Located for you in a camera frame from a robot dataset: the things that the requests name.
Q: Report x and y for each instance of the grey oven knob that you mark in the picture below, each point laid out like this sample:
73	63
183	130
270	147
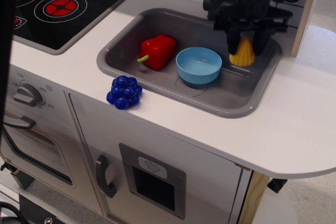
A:
28	95

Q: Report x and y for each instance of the blue toy grapes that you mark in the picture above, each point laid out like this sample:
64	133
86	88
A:
125	92

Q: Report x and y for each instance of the light blue plastic bowl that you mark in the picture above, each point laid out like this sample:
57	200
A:
198	65

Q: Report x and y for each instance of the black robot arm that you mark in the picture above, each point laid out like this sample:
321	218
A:
250	16

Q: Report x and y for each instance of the wooden side post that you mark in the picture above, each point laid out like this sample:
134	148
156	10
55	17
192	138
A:
303	25

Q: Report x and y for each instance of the grey cabinet door handle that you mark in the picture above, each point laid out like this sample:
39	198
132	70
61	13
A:
101	166

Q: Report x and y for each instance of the red toy bell pepper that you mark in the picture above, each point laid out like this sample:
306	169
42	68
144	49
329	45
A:
156	51

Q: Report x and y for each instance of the black toy stovetop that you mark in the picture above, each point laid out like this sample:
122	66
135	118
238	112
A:
53	26

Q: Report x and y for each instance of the yellow toy corn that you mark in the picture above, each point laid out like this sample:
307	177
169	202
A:
244	55

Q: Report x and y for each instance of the grey oven door handle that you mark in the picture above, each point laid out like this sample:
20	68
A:
24	122

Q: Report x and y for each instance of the grey ice dispenser panel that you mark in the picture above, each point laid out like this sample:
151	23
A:
155	181

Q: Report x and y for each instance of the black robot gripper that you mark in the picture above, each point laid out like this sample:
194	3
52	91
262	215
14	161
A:
250	15

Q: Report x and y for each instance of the white cabinet door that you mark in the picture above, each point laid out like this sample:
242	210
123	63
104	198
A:
211	181

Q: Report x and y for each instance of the white oven door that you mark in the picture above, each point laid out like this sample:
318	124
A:
50	152

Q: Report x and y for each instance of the grey toy sink basin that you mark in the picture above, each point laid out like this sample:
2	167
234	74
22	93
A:
235	93

